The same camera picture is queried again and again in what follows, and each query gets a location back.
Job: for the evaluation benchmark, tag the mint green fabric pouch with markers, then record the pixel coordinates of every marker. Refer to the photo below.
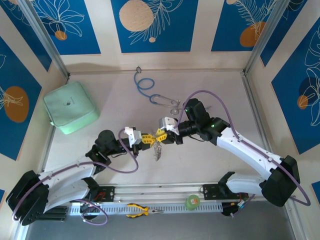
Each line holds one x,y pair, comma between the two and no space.
70,107

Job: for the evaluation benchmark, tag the aluminium table edge rail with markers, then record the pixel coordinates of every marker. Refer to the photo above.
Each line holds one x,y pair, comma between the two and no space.
100,72
257,112
46,155

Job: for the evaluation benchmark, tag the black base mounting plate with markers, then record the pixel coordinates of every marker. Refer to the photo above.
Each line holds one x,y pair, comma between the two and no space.
211,191
110,192

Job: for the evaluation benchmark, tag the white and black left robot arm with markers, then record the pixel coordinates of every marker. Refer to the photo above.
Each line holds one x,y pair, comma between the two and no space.
67,172

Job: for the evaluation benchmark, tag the aluminium frame post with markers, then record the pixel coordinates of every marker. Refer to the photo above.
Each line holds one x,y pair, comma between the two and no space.
265,32
42,32

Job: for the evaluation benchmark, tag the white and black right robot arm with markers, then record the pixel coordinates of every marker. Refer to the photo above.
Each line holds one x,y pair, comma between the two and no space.
250,150

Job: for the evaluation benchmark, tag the blue stethoscope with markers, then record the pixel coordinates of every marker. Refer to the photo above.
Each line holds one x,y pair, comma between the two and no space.
151,99

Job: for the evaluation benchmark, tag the black extrusion bar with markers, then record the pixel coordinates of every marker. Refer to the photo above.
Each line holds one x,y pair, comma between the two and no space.
57,212

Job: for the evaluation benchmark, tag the green tape roll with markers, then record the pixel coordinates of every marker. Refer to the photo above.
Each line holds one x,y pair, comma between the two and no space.
192,203

